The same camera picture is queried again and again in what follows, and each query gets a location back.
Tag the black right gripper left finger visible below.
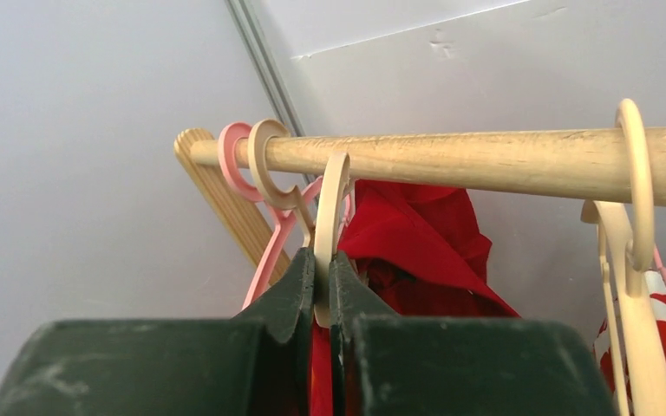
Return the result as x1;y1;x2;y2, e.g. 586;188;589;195
0;248;315;415

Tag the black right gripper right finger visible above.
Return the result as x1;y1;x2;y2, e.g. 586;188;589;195
329;254;616;415

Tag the dark red cloth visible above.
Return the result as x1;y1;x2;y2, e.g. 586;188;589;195
309;179;521;416

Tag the beige wooden hanger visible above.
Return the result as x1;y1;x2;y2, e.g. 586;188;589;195
313;152;350;328
247;119;317;248

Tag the thick pink hanger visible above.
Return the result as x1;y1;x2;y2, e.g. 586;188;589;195
218;120;323;309

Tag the cream wooden hanger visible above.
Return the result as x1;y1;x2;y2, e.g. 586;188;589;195
581;99;666;415

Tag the wooden hanger rack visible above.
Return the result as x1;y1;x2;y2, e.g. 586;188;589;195
173;126;666;287

